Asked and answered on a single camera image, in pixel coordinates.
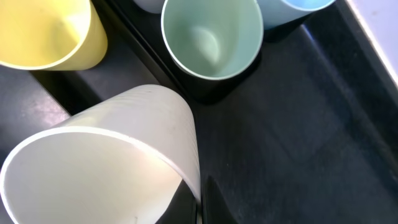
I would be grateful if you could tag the black tray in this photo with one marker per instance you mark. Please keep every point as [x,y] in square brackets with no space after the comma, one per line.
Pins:
[124,71]

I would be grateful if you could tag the blue cup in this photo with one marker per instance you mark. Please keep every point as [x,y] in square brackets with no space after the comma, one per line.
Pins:
[273,15]

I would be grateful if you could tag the green cup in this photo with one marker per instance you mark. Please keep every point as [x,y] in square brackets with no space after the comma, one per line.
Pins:
[211,40]

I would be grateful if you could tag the grey cup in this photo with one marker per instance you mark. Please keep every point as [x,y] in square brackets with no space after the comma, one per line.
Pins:
[149,4]

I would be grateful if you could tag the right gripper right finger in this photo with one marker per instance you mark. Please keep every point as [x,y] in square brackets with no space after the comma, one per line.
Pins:
[216,205]

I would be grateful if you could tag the yellow cup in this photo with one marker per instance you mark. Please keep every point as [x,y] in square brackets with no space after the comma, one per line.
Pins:
[40,31]

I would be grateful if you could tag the white cup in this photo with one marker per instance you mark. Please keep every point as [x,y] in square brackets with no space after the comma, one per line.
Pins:
[140,124]

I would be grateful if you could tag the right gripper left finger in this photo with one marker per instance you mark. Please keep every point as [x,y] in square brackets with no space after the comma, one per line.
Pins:
[183,208]

